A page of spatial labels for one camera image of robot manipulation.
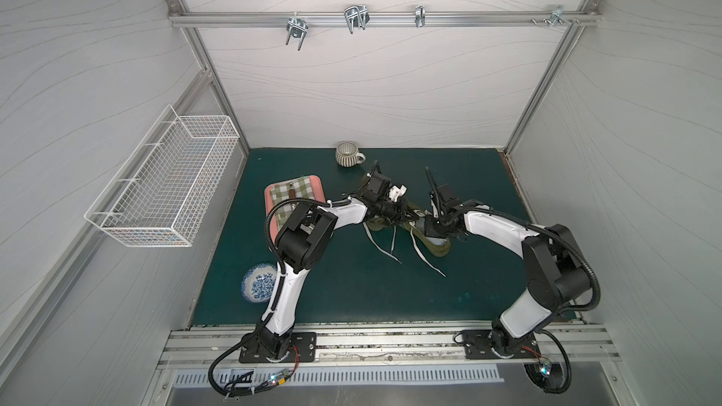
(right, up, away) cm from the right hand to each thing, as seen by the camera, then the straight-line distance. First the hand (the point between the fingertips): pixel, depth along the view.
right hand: (430, 227), depth 93 cm
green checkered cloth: (-49, +12, +14) cm, 52 cm away
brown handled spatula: (-50, +10, +11) cm, 52 cm away
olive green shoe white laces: (-18, +1, 0) cm, 18 cm away
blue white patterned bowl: (-55, -15, -9) cm, 57 cm away
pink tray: (-41, +12, +15) cm, 45 cm away
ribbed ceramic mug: (-30, +26, +18) cm, 43 cm away
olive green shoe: (-5, +1, -3) cm, 6 cm away
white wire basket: (-73, +14, -24) cm, 78 cm away
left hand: (-3, +3, -4) cm, 6 cm away
